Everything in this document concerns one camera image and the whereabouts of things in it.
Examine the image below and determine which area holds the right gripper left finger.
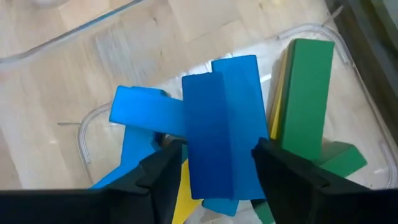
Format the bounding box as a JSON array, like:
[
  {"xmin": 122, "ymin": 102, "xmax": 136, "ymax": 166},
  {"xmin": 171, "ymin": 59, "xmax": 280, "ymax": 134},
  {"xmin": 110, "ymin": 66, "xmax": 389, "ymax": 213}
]
[{"xmin": 104, "ymin": 139, "xmax": 185, "ymax": 224}]

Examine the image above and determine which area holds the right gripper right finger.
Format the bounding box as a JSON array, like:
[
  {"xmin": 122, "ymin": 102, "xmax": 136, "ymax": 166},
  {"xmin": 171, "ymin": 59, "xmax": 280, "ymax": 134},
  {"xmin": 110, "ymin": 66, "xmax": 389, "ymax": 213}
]
[{"xmin": 251, "ymin": 138, "xmax": 386, "ymax": 224}]

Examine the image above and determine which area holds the clear plastic bin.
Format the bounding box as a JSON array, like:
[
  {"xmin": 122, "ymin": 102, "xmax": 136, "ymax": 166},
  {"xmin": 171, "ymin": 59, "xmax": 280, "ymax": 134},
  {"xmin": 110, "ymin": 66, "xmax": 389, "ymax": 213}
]
[{"xmin": 0, "ymin": 0, "xmax": 398, "ymax": 218}]

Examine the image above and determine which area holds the black aluminium table frame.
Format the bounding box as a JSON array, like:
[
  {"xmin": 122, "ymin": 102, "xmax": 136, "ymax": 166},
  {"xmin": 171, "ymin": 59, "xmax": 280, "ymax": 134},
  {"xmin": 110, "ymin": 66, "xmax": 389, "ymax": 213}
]
[{"xmin": 325, "ymin": 0, "xmax": 398, "ymax": 144}]

